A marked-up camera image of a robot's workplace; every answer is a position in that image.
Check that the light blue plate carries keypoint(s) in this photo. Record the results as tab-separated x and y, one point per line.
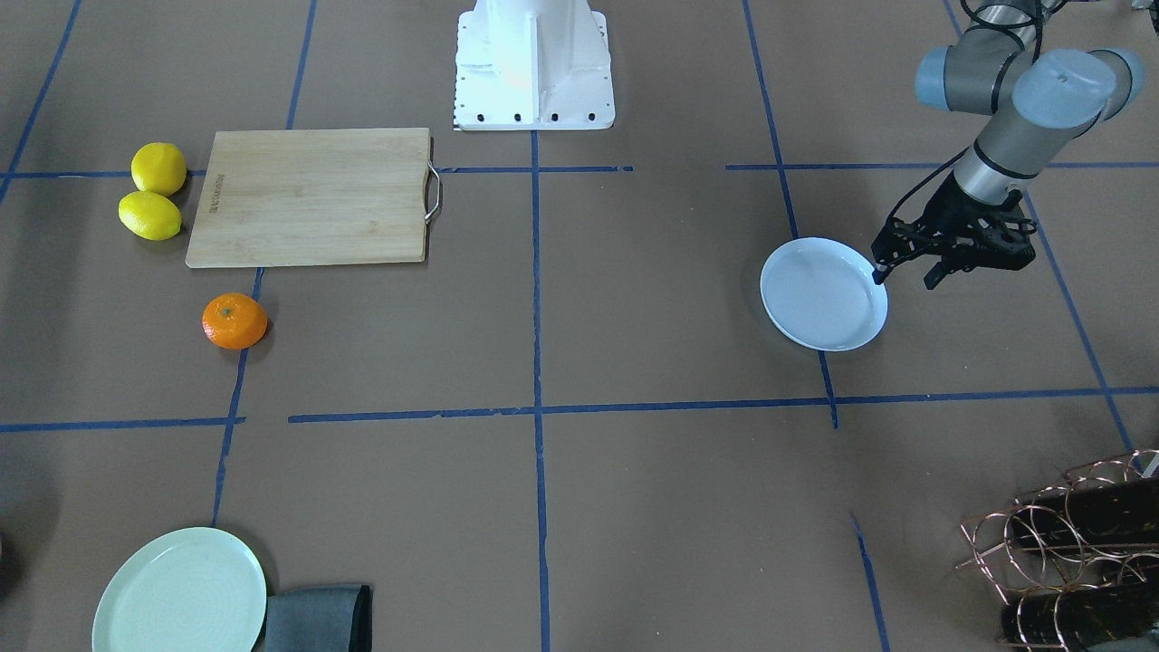
820	293

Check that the green wine bottle middle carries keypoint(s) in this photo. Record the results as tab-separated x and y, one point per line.
1106	518

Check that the green wine bottle front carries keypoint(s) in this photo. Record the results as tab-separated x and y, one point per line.
1120	618

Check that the yellow lemon near board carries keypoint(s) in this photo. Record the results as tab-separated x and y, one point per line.
150	215

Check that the light green plate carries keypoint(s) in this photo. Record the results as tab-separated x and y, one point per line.
193	589

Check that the green wine bottle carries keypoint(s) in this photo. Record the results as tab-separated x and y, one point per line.
1120	618
1106	518

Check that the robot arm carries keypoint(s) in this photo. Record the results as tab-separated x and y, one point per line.
1036	102

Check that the dark grey folded cloth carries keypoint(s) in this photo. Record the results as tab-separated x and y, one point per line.
320	618

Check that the orange fruit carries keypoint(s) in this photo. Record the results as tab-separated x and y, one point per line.
234	321

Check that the copper wire bottle rack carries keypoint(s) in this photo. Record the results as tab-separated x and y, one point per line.
1074	562

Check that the wooden cutting board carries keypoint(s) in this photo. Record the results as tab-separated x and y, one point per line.
296	197

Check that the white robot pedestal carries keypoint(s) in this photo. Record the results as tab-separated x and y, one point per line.
533	65

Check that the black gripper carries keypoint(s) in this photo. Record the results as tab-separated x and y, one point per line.
953	207

